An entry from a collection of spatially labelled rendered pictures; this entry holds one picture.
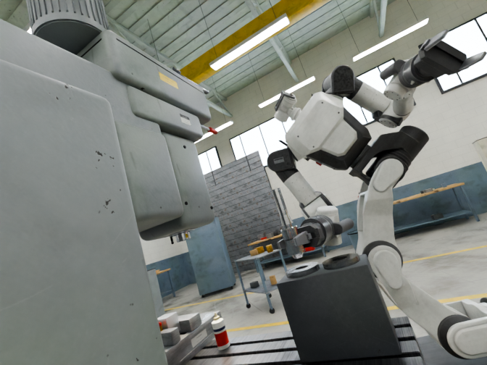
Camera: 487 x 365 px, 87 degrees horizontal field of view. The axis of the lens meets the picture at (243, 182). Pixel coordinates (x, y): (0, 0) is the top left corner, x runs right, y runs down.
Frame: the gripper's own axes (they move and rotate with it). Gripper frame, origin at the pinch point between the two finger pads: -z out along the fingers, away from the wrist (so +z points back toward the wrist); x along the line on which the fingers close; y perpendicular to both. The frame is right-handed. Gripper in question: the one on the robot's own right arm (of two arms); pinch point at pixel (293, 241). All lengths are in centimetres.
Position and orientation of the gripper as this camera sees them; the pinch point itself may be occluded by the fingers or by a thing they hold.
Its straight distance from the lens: 71.7
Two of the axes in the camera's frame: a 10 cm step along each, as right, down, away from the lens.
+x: 6.8, -3.4, -6.5
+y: 2.9, 9.4, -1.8
